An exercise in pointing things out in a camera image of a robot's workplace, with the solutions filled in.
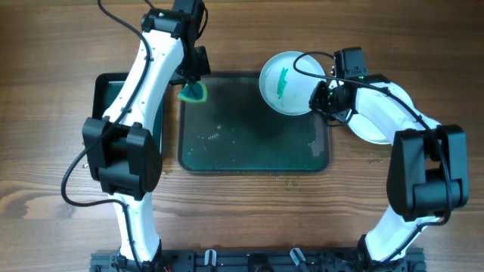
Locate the small black water tray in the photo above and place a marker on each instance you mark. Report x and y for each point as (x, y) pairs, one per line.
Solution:
(107, 87)

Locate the white plate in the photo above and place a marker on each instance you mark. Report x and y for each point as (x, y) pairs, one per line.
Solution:
(284, 89)
(366, 130)

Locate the green yellow sponge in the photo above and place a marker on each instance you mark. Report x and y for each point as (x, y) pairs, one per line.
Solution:
(193, 93)

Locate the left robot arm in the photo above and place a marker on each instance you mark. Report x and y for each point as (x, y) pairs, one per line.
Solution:
(123, 138)

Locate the large grey serving tray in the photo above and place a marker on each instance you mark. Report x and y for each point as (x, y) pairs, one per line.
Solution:
(235, 130)

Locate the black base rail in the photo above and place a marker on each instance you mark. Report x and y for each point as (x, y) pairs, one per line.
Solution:
(338, 259)

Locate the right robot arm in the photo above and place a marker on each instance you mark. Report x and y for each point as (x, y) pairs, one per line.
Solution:
(428, 172)

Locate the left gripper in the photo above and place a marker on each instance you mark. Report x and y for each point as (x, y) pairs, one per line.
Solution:
(187, 76)

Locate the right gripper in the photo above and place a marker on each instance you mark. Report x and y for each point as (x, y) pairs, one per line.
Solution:
(318, 98)

